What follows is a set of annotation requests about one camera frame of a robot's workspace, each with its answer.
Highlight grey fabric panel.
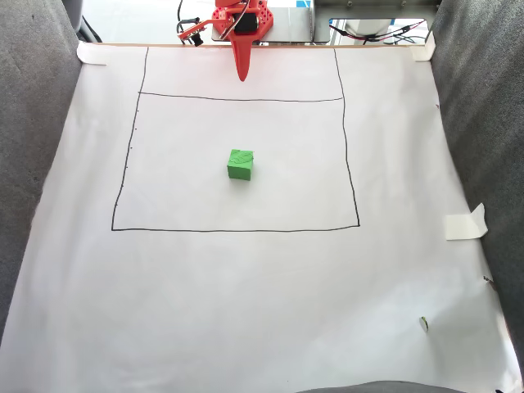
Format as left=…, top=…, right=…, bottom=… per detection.
left=0, top=0, right=84, bottom=345
left=427, top=0, right=524, bottom=369

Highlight orange gripper camera mount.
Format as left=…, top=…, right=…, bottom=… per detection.
left=176, top=16, right=215, bottom=47

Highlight grey metal frame bar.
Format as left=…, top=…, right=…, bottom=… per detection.
left=313, top=0, right=442, bottom=20

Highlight white tape piece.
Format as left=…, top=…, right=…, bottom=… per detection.
left=76, top=40, right=109, bottom=66
left=409, top=30, right=436, bottom=63
left=443, top=202, right=490, bottom=242

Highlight green cube block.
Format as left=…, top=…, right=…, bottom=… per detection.
left=226, top=148, right=255, bottom=182

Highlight large white paper sheet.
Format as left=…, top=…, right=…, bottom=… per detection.
left=0, top=43, right=524, bottom=393

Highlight black camera cable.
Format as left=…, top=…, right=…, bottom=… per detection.
left=176, top=0, right=201, bottom=36

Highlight red and black wires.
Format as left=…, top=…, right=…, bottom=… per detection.
left=328, top=20, right=427, bottom=45

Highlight grey rounded object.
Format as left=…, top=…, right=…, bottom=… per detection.
left=296, top=380, right=470, bottom=393

